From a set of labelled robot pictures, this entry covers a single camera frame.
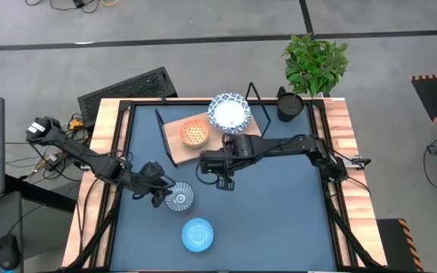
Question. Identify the green potted plant black pot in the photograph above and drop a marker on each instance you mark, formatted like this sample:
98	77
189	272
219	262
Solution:
313	64

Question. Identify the black perforated panel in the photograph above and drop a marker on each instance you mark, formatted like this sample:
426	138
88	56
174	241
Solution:
127	91

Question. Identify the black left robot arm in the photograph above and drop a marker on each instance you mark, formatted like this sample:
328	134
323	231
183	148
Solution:
78	153

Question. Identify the white bowl blue floral rim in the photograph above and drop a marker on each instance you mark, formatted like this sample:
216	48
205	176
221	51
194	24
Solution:
229	113

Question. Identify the black computer mouse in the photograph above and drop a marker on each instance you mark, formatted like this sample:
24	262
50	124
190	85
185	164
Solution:
8	252

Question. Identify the small yellow connector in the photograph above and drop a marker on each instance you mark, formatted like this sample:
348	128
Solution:
76	124

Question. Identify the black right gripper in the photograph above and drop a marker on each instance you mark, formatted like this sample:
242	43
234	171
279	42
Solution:
216	163

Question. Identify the black desk beam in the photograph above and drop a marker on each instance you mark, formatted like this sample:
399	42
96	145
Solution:
40	193

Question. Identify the orange quatrefoil patterned bowl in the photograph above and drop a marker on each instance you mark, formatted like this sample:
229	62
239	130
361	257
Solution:
197	235

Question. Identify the light blue star patterned bowl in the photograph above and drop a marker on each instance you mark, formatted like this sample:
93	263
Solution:
194	133

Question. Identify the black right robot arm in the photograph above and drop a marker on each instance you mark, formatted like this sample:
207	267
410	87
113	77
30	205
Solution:
279	146

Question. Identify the black table clamp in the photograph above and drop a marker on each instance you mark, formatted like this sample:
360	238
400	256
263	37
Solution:
282	92

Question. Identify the black rig strut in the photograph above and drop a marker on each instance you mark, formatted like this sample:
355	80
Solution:
97	237
349	235

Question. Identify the black metal table frame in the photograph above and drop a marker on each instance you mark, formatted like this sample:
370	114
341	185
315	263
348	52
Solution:
188	101

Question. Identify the blue-grey table mat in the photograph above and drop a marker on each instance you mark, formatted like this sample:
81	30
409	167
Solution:
271	227

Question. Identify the dark blue patterned bowl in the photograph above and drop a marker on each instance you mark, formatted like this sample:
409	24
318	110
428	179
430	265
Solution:
180	197

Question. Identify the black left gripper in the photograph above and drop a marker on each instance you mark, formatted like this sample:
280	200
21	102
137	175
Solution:
150	178

